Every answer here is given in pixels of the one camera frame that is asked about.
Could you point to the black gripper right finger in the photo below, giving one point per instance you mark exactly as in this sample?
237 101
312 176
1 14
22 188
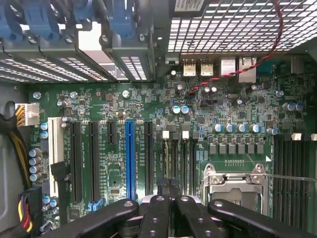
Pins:
193 218

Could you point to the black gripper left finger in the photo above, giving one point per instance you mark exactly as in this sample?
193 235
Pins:
153 218

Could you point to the RAM slot with white latch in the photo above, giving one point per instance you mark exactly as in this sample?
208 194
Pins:
312 158
296 158
165 153
185 158

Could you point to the silver CPU socket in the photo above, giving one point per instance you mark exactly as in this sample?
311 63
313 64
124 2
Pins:
235 183

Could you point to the long black expansion slot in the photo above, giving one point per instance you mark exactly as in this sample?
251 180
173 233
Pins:
148 158
75 161
94 161

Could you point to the blue SATA port block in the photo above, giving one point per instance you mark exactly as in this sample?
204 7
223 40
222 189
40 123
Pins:
95 205

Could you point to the blue expansion slot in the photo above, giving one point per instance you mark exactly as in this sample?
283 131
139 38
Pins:
130 158

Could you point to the blue topped capacitor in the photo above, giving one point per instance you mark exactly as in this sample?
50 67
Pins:
229 128
255 128
176 109
218 128
185 109
241 128
272 131

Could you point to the short black expansion slot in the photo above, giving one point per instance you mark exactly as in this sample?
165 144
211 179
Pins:
112 134

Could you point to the thin silver locking lever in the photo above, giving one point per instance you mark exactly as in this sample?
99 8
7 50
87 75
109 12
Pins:
292 177

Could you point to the green motherboard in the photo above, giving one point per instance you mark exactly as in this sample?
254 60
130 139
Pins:
138 104

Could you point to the white expansion slot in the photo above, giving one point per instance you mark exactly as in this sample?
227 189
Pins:
53 153

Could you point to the silver USB port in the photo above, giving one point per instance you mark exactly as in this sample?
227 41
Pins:
188 67
206 67

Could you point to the grey metal PC case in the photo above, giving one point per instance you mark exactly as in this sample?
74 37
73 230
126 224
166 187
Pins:
10 158

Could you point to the silver USB port block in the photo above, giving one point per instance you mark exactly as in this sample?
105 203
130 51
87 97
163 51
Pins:
227 65

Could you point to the silver ethernet port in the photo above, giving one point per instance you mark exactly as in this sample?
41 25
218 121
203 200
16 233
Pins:
247 70

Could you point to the white power connector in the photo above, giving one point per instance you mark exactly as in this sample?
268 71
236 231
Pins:
31 114

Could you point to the grey disk bay cage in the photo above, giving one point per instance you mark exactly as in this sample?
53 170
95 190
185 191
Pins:
74 32

